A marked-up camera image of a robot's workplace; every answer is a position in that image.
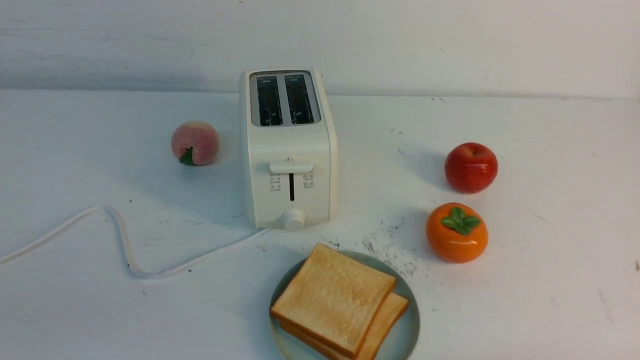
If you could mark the toast slice slot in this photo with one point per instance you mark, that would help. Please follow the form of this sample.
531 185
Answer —
333 299
390 311

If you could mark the white toaster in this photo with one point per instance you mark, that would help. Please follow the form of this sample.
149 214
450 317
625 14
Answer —
289 149

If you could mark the pink peach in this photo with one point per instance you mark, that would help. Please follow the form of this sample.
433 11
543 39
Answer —
195 143

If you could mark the orange persimmon green leaves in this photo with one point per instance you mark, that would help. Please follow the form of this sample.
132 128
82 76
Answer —
457 234

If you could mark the red apple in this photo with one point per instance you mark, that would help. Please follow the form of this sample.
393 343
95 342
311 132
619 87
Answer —
470 168

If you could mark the light green round plate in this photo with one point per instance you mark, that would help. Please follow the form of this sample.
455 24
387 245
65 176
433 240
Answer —
399 343

